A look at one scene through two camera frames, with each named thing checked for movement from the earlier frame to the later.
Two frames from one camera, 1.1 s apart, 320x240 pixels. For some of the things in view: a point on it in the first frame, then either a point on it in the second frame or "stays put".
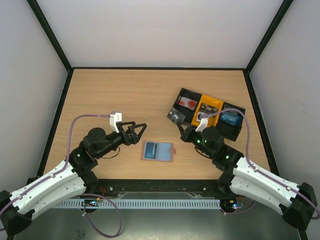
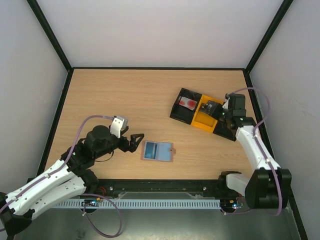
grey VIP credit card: x=175 y=116 to x=210 y=107
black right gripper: x=186 y=132 to x=217 y=111
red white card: x=188 y=103 stays put
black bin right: x=230 y=122 stays put
